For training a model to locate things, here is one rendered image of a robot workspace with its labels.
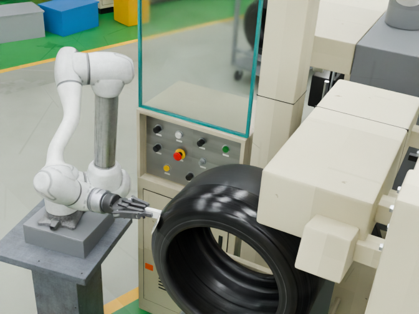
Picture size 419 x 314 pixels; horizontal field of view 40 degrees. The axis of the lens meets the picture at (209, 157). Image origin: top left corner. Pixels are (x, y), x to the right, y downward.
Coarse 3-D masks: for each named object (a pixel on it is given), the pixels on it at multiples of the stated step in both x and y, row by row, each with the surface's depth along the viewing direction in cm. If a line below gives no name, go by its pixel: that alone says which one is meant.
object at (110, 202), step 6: (108, 198) 205; (114, 198) 205; (120, 198) 208; (126, 198) 208; (102, 204) 205; (108, 204) 204; (114, 204) 205; (108, 210) 204; (114, 210) 202; (120, 210) 203
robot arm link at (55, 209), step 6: (72, 168) 263; (78, 174) 264; (84, 180) 264; (48, 204) 264; (54, 204) 262; (60, 204) 262; (48, 210) 266; (54, 210) 264; (60, 210) 263; (66, 210) 264; (72, 210) 267
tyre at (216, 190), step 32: (192, 192) 179; (224, 192) 173; (256, 192) 174; (160, 224) 185; (192, 224) 176; (224, 224) 170; (256, 224) 167; (160, 256) 190; (192, 256) 215; (224, 256) 217; (288, 256) 167; (192, 288) 208; (224, 288) 215; (256, 288) 214; (288, 288) 170; (320, 288) 184
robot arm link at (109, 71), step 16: (96, 64) 231; (112, 64) 233; (128, 64) 237; (96, 80) 234; (112, 80) 236; (128, 80) 240; (96, 96) 243; (112, 96) 241; (96, 112) 248; (112, 112) 247; (96, 128) 252; (112, 128) 252; (96, 144) 256; (112, 144) 256; (96, 160) 261; (112, 160) 262; (96, 176) 262; (112, 176) 263; (128, 176) 273; (112, 192) 267; (128, 192) 274
